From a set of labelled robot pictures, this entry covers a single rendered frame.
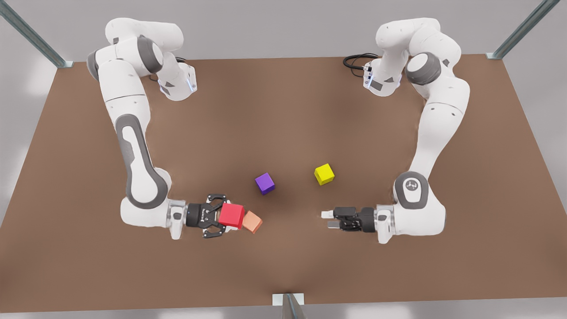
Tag red wooden cube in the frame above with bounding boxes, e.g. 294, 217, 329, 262
218, 202, 245, 230

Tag yellow wooden cube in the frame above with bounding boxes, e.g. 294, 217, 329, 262
314, 163, 335, 186

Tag orange wooden cube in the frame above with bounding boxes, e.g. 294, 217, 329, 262
242, 210, 263, 234

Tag purple wooden cube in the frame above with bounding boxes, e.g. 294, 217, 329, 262
255, 172, 276, 196

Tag silver frame post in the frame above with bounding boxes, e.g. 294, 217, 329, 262
272, 292, 306, 319
0, 0, 74, 69
485, 0, 561, 61

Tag black cable loop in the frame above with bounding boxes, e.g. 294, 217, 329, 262
343, 53, 381, 72

